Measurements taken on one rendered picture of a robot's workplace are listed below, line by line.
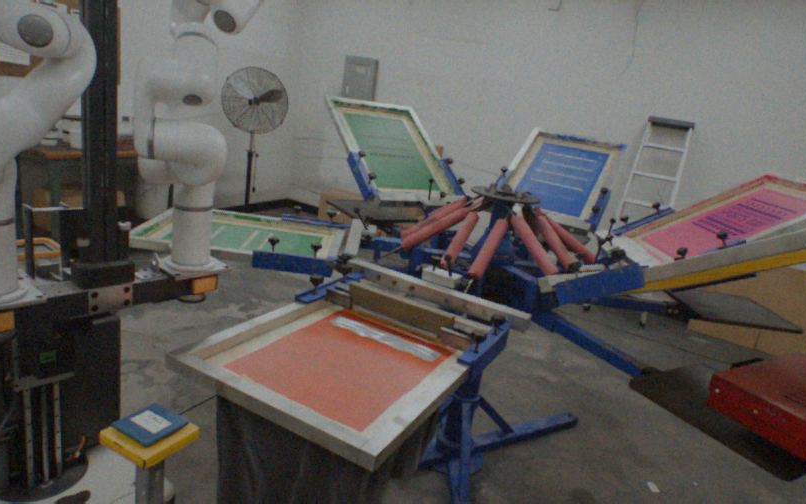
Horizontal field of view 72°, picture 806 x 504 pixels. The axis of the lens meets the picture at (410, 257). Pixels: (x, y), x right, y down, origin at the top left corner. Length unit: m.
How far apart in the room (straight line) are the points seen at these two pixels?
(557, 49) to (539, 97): 0.46
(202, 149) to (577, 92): 4.77
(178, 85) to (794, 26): 5.04
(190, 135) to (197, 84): 0.10
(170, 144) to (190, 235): 0.38
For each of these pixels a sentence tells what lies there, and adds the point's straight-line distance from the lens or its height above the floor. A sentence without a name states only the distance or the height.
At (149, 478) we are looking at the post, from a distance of 1.29.
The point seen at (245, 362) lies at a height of 0.96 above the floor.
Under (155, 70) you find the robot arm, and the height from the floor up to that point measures 1.63.
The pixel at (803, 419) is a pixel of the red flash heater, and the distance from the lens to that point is 1.55.
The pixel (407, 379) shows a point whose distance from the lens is 1.47.
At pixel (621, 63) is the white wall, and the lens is 5.64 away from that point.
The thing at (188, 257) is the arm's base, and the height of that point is 1.17.
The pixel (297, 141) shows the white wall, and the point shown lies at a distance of 7.14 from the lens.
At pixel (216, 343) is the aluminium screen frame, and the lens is 1.50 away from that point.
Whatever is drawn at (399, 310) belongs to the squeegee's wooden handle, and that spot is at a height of 1.03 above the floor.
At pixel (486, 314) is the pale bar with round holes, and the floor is 1.01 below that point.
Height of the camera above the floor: 1.67
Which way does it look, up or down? 17 degrees down
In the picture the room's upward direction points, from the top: 9 degrees clockwise
